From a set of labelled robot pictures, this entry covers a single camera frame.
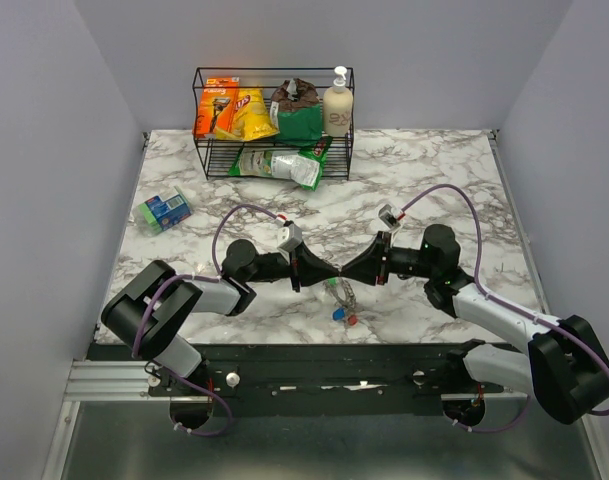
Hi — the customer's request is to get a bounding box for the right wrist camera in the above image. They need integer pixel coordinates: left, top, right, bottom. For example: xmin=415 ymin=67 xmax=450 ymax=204
xmin=378 ymin=203 xmax=405 ymax=232

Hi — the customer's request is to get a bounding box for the green brown coffee bag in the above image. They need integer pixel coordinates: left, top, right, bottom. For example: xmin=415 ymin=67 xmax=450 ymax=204
xmin=269 ymin=78 xmax=323 ymax=147

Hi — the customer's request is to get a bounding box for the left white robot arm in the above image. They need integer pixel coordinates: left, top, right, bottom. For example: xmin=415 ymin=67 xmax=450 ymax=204
xmin=101 ymin=240 xmax=339 ymax=395

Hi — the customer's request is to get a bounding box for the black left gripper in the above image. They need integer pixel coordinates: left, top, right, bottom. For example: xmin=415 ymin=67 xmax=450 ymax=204
xmin=245 ymin=240 xmax=339 ymax=293

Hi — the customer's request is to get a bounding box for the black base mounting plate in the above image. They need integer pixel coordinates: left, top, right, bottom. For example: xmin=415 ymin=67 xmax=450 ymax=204
xmin=86 ymin=342 xmax=568 ymax=419

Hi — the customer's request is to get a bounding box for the green white snack bag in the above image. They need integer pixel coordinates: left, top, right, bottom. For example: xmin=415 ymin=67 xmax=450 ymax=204
xmin=228 ymin=136 xmax=332 ymax=191

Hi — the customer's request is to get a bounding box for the cream lotion pump bottle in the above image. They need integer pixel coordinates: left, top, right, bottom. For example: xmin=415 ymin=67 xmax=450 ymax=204
xmin=323 ymin=66 xmax=354 ymax=137

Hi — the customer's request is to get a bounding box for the blue green small box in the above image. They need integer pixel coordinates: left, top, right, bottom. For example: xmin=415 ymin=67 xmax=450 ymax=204
xmin=131 ymin=186 xmax=193 ymax=236

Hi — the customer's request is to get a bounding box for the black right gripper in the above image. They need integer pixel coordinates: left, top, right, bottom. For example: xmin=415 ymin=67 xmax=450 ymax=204
xmin=340 ymin=231 xmax=436 ymax=287

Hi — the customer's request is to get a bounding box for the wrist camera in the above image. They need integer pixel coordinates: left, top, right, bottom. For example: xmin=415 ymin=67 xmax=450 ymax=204
xmin=378 ymin=203 xmax=405 ymax=232
xmin=277 ymin=220 xmax=303 ymax=253

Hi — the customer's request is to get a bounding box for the black wire shelf rack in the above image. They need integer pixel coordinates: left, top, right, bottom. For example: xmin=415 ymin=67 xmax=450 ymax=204
xmin=192 ymin=66 xmax=355 ymax=179

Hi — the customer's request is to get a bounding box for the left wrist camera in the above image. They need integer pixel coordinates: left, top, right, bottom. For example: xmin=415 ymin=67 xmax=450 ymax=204
xmin=277 ymin=220 xmax=303 ymax=253

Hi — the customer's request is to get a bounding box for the aluminium frame rail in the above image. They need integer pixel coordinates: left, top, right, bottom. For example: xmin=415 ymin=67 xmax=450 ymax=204
xmin=63 ymin=361 xmax=170 ymax=402

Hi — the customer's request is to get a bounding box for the yellow chips bag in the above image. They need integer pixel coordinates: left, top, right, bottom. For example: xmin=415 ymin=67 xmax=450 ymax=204
xmin=215 ymin=88 xmax=279 ymax=142

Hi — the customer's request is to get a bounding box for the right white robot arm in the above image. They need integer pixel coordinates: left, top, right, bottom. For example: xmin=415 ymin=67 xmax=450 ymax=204
xmin=340 ymin=224 xmax=609 ymax=424

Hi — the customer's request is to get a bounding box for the orange razor package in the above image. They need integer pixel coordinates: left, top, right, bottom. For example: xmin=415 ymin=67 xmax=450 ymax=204
xmin=193 ymin=77 xmax=239 ymax=140

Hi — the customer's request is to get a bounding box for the blue key tag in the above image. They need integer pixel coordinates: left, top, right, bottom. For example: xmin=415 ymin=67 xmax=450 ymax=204
xmin=332 ymin=308 xmax=345 ymax=321

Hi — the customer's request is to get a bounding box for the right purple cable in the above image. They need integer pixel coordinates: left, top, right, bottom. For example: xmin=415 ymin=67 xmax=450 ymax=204
xmin=398 ymin=183 xmax=609 ymax=434

